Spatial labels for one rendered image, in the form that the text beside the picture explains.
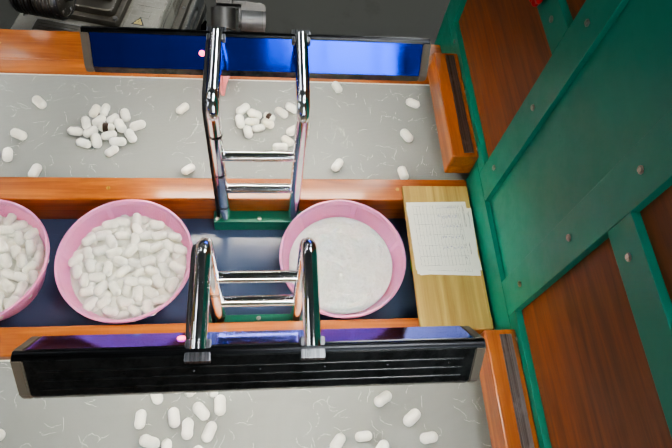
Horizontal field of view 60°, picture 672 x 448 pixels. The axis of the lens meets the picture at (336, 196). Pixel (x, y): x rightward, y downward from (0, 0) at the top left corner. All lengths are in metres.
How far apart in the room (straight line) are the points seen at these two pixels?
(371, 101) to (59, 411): 0.95
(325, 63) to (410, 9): 1.79
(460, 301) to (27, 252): 0.88
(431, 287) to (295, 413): 0.36
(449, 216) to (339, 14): 1.63
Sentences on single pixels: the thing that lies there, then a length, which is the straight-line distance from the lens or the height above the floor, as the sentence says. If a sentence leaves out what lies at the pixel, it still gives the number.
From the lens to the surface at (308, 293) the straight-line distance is 0.82.
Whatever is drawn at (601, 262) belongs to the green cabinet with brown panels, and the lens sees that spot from 0.92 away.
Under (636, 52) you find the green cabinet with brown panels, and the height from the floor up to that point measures 1.37.
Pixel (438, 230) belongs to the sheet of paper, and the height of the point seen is 0.78.
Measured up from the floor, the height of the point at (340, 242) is 0.73.
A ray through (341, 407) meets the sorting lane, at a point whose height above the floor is 0.74.
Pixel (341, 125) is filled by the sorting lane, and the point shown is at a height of 0.74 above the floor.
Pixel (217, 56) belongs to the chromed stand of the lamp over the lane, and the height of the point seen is 1.12.
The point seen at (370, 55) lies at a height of 1.09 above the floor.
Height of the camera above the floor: 1.89
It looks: 60 degrees down
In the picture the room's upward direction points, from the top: 12 degrees clockwise
